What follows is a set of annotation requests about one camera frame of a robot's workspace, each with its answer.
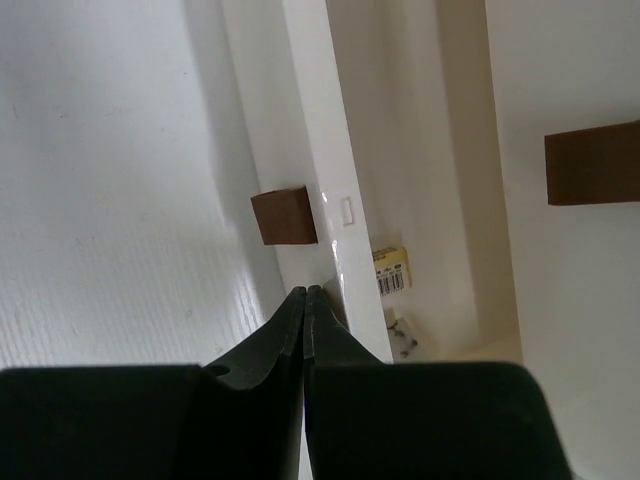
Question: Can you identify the white drawer organizer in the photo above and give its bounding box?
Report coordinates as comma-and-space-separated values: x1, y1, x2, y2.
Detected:
184, 0, 640, 366

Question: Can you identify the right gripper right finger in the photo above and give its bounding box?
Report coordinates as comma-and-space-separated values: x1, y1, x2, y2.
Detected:
303, 286, 570, 479

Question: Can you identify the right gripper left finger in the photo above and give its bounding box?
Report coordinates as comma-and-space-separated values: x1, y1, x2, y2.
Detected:
1, 287, 306, 479

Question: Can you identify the small tan eraser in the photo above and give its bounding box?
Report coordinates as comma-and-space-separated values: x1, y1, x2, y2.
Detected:
372, 246, 412, 297

